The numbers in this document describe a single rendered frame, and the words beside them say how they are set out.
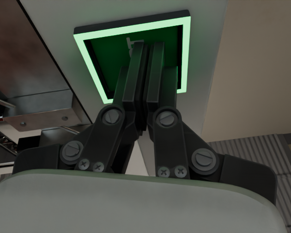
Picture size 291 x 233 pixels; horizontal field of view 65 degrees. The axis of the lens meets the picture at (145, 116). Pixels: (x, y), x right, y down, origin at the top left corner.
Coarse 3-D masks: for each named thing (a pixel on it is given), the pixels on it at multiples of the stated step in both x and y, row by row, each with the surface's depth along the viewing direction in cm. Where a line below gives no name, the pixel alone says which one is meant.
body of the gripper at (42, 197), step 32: (0, 192) 8; (32, 192) 8; (64, 192) 7; (96, 192) 7; (128, 192) 7; (160, 192) 7; (192, 192) 7; (224, 192) 7; (0, 224) 7; (32, 224) 7; (64, 224) 7; (96, 224) 7; (128, 224) 7; (160, 224) 7; (192, 224) 6; (224, 224) 6; (256, 224) 6
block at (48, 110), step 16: (32, 96) 27; (48, 96) 26; (64, 96) 26; (16, 112) 26; (32, 112) 25; (48, 112) 25; (64, 112) 26; (80, 112) 28; (16, 128) 27; (32, 128) 28
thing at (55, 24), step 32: (32, 0) 10; (64, 0) 10; (96, 0) 10; (128, 0) 10; (160, 0) 10; (192, 0) 11; (224, 0) 11; (64, 32) 11; (192, 32) 12; (64, 64) 13; (192, 64) 14; (96, 96) 16; (192, 96) 17; (192, 128) 21
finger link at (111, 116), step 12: (108, 108) 10; (120, 108) 10; (96, 120) 10; (108, 120) 10; (120, 120) 10; (96, 132) 9; (108, 132) 9; (120, 132) 9; (96, 144) 9; (108, 144) 9; (132, 144) 12; (84, 156) 9; (96, 156) 9; (108, 156) 9; (120, 156) 11; (84, 168) 9; (96, 168) 9; (108, 168) 9; (120, 168) 11
